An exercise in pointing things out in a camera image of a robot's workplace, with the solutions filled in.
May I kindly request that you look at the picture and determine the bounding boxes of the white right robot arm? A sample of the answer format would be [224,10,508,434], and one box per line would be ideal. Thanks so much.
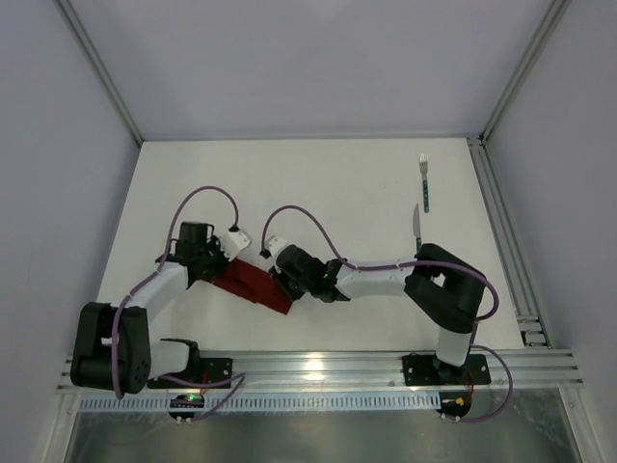
[260,239,488,384]

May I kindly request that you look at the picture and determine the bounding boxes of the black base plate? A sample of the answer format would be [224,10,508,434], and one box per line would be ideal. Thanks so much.
[147,357,233,390]
[401,353,492,386]

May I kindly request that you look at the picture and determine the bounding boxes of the aluminium right side rail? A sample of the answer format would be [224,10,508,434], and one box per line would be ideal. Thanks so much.
[467,138,553,349]

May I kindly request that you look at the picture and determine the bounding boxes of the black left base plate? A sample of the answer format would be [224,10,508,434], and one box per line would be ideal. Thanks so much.
[147,357,233,390]

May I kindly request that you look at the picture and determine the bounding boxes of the aluminium rail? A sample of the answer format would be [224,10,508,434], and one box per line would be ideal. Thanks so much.
[467,138,553,349]
[56,350,587,393]

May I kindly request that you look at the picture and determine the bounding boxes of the fork with teal handle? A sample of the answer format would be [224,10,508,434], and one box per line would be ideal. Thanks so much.
[418,153,430,213]

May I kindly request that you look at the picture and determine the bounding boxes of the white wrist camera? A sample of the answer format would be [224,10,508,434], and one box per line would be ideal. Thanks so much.
[219,229,252,261]
[259,235,289,259]

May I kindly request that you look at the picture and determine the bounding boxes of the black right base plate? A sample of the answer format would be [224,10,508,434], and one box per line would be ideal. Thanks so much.
[401,353,492,386]

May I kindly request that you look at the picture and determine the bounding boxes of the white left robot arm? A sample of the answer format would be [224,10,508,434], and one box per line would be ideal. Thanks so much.
[69,222,229,396]

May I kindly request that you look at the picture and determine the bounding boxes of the aluminium front rail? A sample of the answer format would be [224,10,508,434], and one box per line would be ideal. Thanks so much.
[56,350,587,393]

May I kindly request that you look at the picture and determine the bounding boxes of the dark red cloth napkin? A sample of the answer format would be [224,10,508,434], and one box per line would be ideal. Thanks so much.
[213,259,292,314]

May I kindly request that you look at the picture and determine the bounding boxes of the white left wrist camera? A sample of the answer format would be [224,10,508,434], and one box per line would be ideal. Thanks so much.
[219,229,252,261]

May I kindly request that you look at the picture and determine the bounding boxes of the right corner frame post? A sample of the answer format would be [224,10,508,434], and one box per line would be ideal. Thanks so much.
[479,0,571,143]

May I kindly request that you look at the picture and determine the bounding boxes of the corner frame post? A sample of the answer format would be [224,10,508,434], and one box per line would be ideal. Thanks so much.
[52,0,145,148]
[479,0,571,143]

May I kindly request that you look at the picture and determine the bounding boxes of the slotted cable duct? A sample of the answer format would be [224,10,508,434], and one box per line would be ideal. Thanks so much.
[78,390,442,413]

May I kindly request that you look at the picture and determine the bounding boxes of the left corner frame post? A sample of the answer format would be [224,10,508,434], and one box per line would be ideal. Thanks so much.
[52,0,145,148]

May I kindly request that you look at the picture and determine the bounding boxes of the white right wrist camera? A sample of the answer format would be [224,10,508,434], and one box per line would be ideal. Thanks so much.
[259,235,289,259]

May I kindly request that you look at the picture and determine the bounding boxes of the knife with teal handle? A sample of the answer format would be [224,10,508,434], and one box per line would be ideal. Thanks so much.
[413,204,422,252]

